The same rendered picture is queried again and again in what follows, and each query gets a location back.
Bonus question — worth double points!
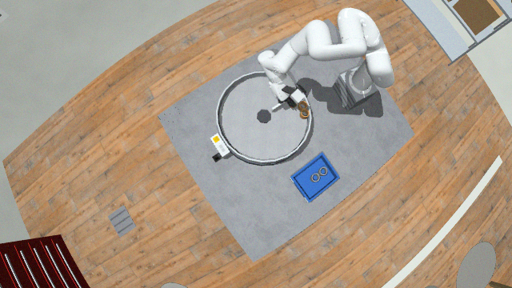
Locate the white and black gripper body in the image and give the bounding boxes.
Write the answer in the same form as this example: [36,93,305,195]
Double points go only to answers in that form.
[269,73,296,101]

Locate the blue crate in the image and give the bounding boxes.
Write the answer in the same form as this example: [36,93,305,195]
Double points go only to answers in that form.
[289,154,338,202]

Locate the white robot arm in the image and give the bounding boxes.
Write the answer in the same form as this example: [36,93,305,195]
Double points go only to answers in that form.
[258,8,394,94]

